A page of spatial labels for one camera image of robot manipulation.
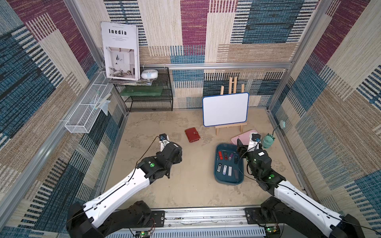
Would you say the purple usb drive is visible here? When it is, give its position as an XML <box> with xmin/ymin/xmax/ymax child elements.
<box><xmin>228</xmin><ymin>153</ymin><xmax>234</xmax><ymax>161</ymax></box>

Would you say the teal plastic storage box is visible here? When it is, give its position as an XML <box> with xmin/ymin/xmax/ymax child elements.
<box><xmin>214</xmin><ymin>143</ymin><xmax>244</xmax><ymax>185</ymax></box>

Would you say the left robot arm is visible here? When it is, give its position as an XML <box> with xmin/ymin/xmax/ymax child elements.
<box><xmin>65</xmin><ymin>134</ymin><xmax>182</xmax><ymax>238</ymax></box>

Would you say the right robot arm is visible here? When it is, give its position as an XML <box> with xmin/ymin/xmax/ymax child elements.
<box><xmin>237</xmin><ymin>133</ymin><xmax>365</xmax><ymax>238</ymax></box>

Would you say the pink plastic lid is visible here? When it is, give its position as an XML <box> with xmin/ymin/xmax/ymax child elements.
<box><xmin>231</xmin><ymin>130</ymin><xmax>258</xmax><ymax>145</ymax></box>

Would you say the red leather wallet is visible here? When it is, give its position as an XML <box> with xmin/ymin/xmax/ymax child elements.
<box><xmin>185</xmin><ymin>127</ymin><xmax>200</xmax><ymax>143</ymax></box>

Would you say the wooden easel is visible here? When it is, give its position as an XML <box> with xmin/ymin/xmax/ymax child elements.
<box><xmin>215</xmin><ymin>76</ymin><xmax>249</xmax><ymax>135</ymax></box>

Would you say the green board on shelf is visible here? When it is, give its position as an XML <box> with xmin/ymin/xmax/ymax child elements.
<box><xmin>120</xmin><ymin>86</ymin><xmax>163</xmax><ymax>97</ymax></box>

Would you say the white round device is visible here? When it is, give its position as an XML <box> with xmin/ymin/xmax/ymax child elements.
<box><xmin>141</xmin><ymin>69</ymin><xmax>158</xmax><ymax>80</ymax></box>

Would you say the Inedia magazine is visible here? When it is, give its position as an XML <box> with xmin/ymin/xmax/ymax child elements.
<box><xmin>101</xmin><ymin>21</ymin><xmax>140</xmax><ymax>81</ymax></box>

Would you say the white board blue frame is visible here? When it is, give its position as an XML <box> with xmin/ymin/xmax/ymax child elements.
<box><xmin>202</xmin><ymin>92</ymin><xmax>250</xmax><ymax>127</ymax></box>

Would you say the black wire shelf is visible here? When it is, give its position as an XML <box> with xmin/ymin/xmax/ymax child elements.
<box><xmin>109</xmin><ymin>67</ymin><xmax>174</xmax><ymax>113</ymax></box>

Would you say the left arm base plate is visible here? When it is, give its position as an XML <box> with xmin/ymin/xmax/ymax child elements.
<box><xmin>148</xmin><ymin>210</ymin><xmax>166</xmax><ymax>228</ymax></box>

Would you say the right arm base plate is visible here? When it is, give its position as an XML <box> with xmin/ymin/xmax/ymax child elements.
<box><xmin>244</xmin><ymin>207</ymin><xmax>267</xmax><ymax>226</ymax></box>

